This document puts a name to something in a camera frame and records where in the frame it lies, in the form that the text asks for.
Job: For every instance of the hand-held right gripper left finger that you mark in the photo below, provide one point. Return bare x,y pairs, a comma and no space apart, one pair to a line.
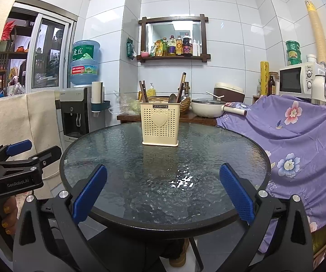
90,192

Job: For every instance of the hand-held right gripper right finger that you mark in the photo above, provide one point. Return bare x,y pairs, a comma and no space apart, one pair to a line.
236,192

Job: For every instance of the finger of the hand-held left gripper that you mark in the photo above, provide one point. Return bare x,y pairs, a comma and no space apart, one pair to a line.
19,147
48,155

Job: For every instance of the cream perforated utensil holder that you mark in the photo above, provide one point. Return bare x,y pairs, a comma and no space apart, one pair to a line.
160,124

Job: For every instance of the brown wooden chopstick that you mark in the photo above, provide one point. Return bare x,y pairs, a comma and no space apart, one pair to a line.
180,93
145,92
142,92

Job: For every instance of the grey plastic spoon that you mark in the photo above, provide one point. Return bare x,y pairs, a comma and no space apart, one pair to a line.
172,98

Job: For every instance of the black chopstick with gold band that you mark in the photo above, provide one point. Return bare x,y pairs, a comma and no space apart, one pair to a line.
183,86

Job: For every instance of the person's left hand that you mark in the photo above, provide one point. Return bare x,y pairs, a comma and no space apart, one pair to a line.
9,215

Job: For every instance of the beige cloth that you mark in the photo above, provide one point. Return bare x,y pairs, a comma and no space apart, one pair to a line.
12,119

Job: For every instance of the round glass table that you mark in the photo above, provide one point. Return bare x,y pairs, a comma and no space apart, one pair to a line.
123,158

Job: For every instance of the grey water dispenser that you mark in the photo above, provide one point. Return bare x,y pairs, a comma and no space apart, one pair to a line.
72,113

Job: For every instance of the purple floral cloth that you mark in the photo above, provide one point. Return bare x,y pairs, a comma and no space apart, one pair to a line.
293,147

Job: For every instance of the white paper cup dispenser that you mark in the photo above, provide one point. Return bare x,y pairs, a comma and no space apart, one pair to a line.
97,93

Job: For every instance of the dark wooden counter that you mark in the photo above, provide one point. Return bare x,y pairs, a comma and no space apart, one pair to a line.
199,120

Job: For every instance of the clear plastic bag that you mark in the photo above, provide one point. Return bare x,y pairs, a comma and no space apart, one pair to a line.
127,104

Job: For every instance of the sliding window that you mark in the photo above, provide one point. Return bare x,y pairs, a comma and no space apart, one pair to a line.
49,53

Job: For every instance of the wooden wash basin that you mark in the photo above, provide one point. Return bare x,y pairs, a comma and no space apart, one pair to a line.
185,106

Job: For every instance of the blue water jug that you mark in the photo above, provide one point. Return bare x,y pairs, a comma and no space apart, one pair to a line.
85,62

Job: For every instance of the white and brown rice cooker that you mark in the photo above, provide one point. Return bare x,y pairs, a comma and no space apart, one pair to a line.
231,90

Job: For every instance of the brown glass bottle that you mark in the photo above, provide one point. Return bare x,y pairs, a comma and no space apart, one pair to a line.
271,86

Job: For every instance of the brass faucet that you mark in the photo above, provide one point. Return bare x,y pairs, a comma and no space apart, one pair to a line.
187,87

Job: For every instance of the yellow roll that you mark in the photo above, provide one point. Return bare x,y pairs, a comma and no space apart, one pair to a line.
264,79

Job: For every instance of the yellow pump soap bottle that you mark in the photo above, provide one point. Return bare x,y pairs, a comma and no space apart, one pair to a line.
151,91

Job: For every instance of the white microwave oven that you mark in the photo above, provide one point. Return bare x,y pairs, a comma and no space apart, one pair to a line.
292,80

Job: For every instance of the white kettle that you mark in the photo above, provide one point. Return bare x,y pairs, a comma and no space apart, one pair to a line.
320,90

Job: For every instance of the green hanging packet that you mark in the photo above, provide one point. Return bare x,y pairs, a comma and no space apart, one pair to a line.
131,48

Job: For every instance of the pink jar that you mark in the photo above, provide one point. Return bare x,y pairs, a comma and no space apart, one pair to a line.
144,54

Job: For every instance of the white squeeze bottle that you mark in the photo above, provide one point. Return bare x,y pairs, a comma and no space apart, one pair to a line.
197,49

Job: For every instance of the wooden-framed mirror shelf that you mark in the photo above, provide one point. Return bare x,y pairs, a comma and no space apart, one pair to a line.
143,39

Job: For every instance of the stack of green cups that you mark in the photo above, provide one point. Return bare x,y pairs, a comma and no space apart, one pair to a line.
293,52

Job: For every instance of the yellow seasoning packets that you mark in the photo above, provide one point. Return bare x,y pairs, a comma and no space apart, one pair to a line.
156,49

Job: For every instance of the large dark soy sauce bottle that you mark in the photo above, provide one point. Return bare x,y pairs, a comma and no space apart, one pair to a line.
187,46

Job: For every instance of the white lidded container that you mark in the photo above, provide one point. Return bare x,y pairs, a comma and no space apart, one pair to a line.
311,58

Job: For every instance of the amber sauce bottle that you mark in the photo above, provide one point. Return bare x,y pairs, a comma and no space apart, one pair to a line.
179,47

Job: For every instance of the purple label bottle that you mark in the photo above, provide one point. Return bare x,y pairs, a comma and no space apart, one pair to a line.
172,48

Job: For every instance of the green oil bottle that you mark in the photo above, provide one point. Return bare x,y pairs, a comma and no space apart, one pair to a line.
165,48

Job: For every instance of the tall sleeve of paper cups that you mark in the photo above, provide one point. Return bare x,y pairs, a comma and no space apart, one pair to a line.
317,34

